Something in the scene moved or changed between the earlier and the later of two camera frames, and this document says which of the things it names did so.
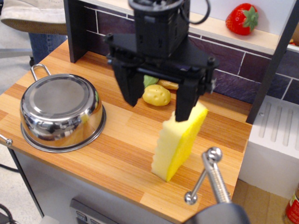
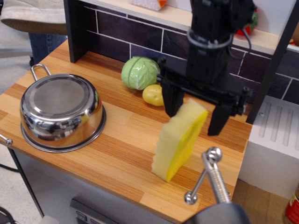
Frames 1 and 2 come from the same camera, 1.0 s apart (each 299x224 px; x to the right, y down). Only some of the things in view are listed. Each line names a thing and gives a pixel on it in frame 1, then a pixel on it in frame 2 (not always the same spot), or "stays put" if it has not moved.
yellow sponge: x=174 y=141 stays put
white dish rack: x=270 y=159 stays put
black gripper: x=162 y=46 to x=204 y=73
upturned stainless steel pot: x=61 y=113 stays put
